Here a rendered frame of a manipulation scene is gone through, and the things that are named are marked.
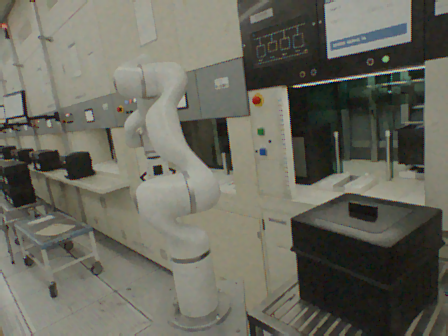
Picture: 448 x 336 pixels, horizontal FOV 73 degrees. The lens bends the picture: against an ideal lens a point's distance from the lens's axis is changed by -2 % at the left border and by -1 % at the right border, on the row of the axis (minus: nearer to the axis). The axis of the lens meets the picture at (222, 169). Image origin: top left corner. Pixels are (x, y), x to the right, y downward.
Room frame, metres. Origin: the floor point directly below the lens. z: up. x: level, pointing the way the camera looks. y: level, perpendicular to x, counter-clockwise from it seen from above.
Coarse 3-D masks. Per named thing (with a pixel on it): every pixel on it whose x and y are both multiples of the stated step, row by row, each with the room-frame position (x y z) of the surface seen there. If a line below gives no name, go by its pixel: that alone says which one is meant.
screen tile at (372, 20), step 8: (368, 0) 1.10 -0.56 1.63; (376, 0) 1.08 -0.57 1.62; (384, 0) 1.06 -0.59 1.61; (400, 0) 1.03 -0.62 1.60; (392, 8) 1.04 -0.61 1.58; (400, 8) 1.03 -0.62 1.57; (368, 16) 1.10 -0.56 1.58; (376, 16) 1.08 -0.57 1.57; (384, 16) 1.06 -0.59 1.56; (392, 16) 1.04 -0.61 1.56; (400, 16) 1.03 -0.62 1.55; (368, 24) 1.10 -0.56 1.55; (376, 24) 1.08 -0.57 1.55
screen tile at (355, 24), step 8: (352, 0) 1.14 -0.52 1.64; (360, 0) 1.12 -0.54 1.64; (328, 8) 1.20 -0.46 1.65; (336, 8) 1.18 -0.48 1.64; (344, 8) 1.16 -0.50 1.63; (352, 8) 1.14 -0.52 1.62; (360, 8) 1.12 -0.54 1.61; (328, 16) 1.20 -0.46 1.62; (336, 16) 1.18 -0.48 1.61; (352, 16) 1.14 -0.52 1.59; (360, 16) 1.12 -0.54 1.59; (336, 24) 1.18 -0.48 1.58; (344, 24) 1.16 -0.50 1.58; (352, 24) 1.14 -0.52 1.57; (360, 24) 1.12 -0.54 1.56; (336, 32) 1.18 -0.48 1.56; (344, 32) 1.16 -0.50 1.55
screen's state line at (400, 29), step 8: (400, 24) 1.03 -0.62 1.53; (368, 32) 1.10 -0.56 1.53; (376, 32) 1.08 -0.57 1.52; (384, 32) 1.06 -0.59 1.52; (392, 32) 1.04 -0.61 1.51; (400, 32) 1.03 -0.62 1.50; (336, 40) 1.18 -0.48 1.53; (344, 40) 1.16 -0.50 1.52; (352, 40) 1.14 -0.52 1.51; (360, 40) 1.12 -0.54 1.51; (368, 40) 1.10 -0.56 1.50; (376, 40) 1.08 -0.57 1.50; (336, 48) 1.19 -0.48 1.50
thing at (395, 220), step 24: (312, 216) 0.82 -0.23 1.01; (336, 216) 0.79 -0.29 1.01; (360, 216) 0.77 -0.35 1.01; (384, 216) 0.75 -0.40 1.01; (408, 216) 0.73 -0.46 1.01; (432, 216) 0.71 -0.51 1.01; (312, 240) 0.76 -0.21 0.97; (336, 240) 0.69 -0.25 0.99; (360, 240) 0.64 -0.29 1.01; (384, 240) 0.62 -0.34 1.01; (408, 240) 0.64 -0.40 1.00; (432, 240) 0.71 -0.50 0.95; (336, 264) 0.70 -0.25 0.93; (360, 264) 0.64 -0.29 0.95; (384, 264) 0.60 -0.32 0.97; (408, 264) 0.64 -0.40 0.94; (384, 288) 0.59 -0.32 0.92
